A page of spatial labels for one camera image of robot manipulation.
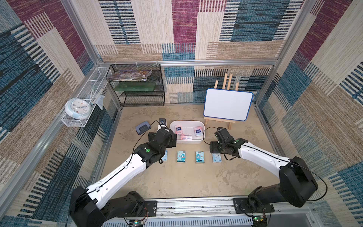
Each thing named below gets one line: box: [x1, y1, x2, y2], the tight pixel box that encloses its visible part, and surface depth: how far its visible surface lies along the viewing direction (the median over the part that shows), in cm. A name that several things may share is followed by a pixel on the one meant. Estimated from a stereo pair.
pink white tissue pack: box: [180, 135, 192, 140], surface depth 93 cm
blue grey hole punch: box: [135, 121, 152, 136], surface depth 104 cm
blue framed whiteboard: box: [203, 87, 254, 122], surface depth 95 cm
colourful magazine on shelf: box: [105, 69, 153, 82], surface depth 83 cm
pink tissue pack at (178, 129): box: [174, 124, 183, 135], surface depth 104 cm
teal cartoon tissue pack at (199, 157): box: [195, 150, 205, 165], surface depth 91 cm
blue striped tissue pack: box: [212, 153, 223, 163], surface depth 91 cm
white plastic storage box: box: [169, 120, 206, 145], surface depth 103 cm
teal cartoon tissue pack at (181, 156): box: [176, 150, 186, 164], surface depth 91 cm
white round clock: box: [64, 97, 92, 120], surface depth 67 cm
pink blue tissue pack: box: [193, 126, 203, 138], surface depth 102 cm
